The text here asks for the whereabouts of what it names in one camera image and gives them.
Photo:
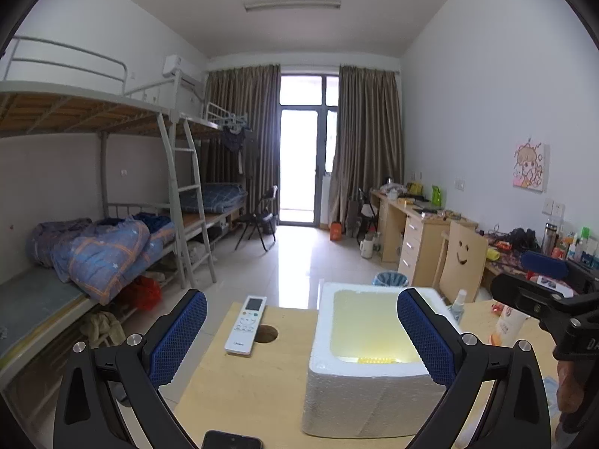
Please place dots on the orange bag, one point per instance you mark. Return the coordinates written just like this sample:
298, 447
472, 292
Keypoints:
337, 232

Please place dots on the blue mesh trash bin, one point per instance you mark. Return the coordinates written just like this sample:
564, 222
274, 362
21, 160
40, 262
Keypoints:
389, 279

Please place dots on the wooden desk with drawers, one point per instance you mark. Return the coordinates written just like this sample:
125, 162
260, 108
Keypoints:
416, 238

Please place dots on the glass balcony door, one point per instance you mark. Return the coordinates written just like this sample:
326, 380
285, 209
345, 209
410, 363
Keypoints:
302, 159

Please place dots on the beige cloth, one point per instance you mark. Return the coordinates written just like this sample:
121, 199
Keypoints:
103, 329

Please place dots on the wooden chair with smiley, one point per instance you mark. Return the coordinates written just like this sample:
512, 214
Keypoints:
463, 255

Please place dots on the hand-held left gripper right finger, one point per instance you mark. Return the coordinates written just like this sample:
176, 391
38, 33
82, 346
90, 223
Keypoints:
423, 336

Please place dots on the grey metal bunk bed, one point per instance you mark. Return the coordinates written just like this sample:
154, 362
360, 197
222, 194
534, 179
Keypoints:
213, 124
56, 103

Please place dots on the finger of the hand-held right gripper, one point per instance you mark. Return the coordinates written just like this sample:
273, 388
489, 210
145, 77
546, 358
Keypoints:
519, 294
545, 264

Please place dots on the green translucent container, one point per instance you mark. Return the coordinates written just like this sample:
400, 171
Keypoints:
436, 196

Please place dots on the row of toiletry bottles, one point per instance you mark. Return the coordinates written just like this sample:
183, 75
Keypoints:
582, 248

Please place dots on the pink cartoon wall poster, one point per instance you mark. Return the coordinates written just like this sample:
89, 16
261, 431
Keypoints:
531, 166

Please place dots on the dark hanging clothes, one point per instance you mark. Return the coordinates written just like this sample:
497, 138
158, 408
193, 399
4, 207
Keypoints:
233, 140

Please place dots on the steel thermos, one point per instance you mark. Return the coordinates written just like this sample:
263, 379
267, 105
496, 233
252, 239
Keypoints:
550, 238

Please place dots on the black headphones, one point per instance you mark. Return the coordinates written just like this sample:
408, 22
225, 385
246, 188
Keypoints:
522, 238

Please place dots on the white air conditioner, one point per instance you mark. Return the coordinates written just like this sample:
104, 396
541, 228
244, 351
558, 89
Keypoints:
182, 70

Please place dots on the white foam box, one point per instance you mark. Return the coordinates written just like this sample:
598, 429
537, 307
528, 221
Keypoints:
365, 397

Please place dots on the person's right hand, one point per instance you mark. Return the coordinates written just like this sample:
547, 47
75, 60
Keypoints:
568, 386

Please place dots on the blue plaid quilt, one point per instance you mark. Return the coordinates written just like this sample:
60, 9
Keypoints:
103, 252

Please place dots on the ceiling tube lamp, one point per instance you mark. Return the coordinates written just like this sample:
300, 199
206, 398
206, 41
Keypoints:
292, 5

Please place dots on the clear blue spray bottle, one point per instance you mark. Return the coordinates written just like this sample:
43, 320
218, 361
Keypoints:
457, 306

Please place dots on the black folding chair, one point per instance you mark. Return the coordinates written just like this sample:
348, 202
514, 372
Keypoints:
259, 222

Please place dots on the brown curtain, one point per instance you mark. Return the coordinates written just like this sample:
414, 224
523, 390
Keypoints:
369, 140
248, 117

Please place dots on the desk with patterned cloth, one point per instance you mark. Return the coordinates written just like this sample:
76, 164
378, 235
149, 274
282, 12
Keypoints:
507, 262

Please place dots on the white lotion pump bottle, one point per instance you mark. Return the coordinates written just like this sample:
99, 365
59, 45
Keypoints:
507, 329

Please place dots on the dark blue bedding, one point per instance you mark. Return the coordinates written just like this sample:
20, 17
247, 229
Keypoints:
215, 196

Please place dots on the white remote control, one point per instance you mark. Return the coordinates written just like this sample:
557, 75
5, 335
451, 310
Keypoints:
245, 325

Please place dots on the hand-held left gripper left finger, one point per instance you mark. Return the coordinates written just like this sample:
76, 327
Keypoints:
180, 336

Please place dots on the black smartphone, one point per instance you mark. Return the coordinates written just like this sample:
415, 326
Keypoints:
231, 440

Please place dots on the red plastic bag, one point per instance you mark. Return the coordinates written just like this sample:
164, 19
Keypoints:
145, 292

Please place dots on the white wall socket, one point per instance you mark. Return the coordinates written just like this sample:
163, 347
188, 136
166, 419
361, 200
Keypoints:
553, 208

